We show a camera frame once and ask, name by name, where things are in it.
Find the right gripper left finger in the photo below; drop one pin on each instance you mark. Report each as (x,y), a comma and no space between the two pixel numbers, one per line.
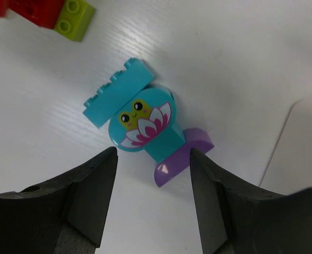
(65,214)

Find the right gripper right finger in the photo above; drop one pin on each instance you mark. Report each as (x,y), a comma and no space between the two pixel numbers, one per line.
(234,213)

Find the purple curved lego base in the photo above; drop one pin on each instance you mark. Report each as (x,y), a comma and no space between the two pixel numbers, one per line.
(177,162)

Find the teal character lego figure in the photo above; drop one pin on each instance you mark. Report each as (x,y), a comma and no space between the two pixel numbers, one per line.
(141,114)

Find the red yellow green lego pile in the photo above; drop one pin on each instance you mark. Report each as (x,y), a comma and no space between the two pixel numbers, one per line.
(70,18)

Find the right white divided tray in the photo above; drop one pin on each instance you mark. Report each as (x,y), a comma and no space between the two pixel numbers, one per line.
(290,167)

